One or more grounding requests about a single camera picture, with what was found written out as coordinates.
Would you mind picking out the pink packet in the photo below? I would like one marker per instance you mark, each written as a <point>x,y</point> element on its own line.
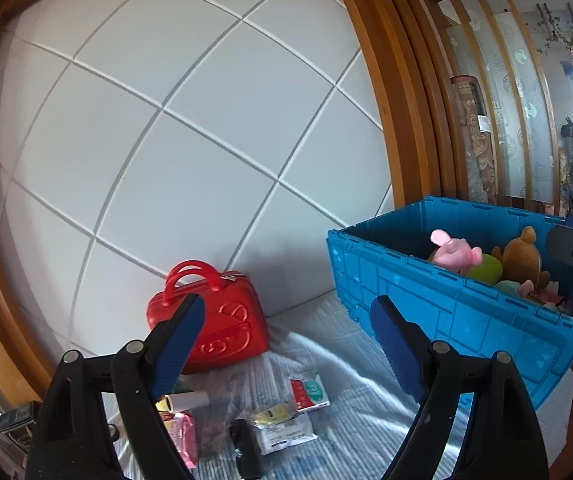
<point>184,435</point>

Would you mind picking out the brown bear plush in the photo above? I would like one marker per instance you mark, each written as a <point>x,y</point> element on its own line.
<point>521,257</point>

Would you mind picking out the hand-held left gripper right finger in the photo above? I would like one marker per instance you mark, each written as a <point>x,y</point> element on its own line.
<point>396,350</point>

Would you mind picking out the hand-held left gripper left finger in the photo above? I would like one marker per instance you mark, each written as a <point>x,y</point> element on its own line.
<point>179,350</point>

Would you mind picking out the pale green plush toy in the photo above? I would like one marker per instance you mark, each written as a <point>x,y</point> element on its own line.
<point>511,287</point>

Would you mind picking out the white lint roller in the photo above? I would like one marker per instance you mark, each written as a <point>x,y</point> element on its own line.
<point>186,400</point>

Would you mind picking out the clear plastic bag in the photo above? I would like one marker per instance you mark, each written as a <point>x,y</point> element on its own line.
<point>216,425</point>

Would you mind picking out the black oblong object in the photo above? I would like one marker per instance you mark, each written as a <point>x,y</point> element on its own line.
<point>246,450</point>

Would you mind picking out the rolled patterned carpet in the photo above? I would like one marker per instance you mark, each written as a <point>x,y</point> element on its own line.
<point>481,160</point>

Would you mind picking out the yellow small pack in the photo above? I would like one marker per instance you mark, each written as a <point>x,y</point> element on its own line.
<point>276,414</point>

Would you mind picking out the red and green tissue pack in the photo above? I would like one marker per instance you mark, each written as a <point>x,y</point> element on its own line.
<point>311,392</point>

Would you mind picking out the dark small box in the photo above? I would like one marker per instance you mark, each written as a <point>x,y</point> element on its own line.
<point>16,417</point>

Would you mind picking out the white wipes pack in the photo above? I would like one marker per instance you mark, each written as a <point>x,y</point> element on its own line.
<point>286,435</point>

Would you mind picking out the white quilted bed cover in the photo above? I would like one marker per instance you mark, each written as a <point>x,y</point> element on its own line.
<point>356,410</point>

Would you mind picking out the red hard-shell case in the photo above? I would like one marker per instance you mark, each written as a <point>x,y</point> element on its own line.
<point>231,320</point>

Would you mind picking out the pink pig plush green dress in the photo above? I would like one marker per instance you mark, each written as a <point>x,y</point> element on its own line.
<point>451,250</point>

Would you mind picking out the wooden arched wall frame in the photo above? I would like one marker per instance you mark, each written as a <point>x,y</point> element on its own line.
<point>396,85</point>

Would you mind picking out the wooden partition with frosted glass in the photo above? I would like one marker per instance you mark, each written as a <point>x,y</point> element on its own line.
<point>516,110</point>

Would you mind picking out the blue plastic storage crate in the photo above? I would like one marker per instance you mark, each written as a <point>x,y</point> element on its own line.
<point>466,320</point>

